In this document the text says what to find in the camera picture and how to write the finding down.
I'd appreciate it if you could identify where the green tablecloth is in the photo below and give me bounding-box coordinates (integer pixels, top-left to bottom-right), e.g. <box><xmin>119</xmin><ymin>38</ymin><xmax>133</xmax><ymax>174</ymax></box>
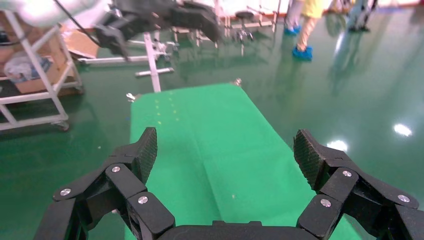
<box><xmin>124</xmin><ymin>82</ymin><xmax>364</xmax><ymax>240</ymax></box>

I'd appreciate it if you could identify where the clear plastic bag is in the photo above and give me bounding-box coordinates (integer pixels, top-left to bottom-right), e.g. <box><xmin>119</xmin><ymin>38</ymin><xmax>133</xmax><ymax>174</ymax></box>
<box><xmin>4</xmin><ymin>51</ymin><xmax>52</xmax><ymax>84</ymax></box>

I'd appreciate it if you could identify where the brown cardboard storage box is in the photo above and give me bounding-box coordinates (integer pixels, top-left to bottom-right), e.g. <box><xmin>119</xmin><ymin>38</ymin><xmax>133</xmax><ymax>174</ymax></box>
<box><xmin>13</xmin><ymin>33</ymin><xmax>75</xmax><ymax>95</ymax></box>

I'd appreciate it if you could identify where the black wheeled stool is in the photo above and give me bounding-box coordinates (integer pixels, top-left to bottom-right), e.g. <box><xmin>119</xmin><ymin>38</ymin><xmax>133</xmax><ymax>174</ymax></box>
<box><xmin>231</xmin><ymin>10</ymin><xmax>256</xmax><ymax>43</ymax></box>

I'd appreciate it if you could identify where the white metal stand frame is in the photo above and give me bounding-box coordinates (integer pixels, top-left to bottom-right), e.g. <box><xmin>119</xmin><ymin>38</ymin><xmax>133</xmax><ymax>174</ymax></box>
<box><xmin>77</xmin><ymin>31</ymin><xmax>176</xmax><ymax>94</ymax></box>

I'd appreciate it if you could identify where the person in yellow clothes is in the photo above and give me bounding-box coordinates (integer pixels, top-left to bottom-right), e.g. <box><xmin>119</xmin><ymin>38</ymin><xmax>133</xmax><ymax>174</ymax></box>
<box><xmin>285</xmin><ymin>0</ymin><xmax>327</xmax><ymax>52</ymax></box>

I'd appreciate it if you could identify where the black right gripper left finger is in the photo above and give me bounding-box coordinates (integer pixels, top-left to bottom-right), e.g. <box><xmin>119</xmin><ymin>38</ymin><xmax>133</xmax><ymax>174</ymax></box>
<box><xmin>33</xmin><ymin>126</ymin><xmax>176</xmax><ymax>240</ymax></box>

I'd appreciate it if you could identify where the white metal shelf cart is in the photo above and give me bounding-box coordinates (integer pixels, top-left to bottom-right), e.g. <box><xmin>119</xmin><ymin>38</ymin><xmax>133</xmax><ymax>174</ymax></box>
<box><xmin>0</xmin><ymin>9</ymin><xmax>84</xmax><ymax>132</ymax></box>

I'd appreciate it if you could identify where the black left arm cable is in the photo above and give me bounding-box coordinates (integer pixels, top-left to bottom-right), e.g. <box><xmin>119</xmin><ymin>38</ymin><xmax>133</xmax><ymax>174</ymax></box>
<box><xmin>52</xmin><ymin>0</ymin><xmax>104</xmax><ymax>47</ymax></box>

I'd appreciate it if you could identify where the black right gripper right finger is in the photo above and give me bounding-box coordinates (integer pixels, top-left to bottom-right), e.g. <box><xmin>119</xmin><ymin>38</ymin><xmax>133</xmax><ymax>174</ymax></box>
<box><xmin>293</xmin><ymin>128</ymin><xmax>424</xmax><ymax>240</ymax></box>

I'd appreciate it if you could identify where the flat cardboard sheet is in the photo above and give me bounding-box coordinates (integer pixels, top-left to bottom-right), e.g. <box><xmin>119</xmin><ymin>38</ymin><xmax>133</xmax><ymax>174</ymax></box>
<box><xmin>62</xmin><ymin>29</ymin><xmax>100</xmax><ymax>60</ymax></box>

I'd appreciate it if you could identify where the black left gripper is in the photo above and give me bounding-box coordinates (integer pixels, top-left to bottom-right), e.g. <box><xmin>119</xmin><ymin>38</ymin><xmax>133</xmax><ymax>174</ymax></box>
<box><xmin>94</xmin><ymin>0</ymin><xmax>223</xmax><ymax>62</ymax></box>

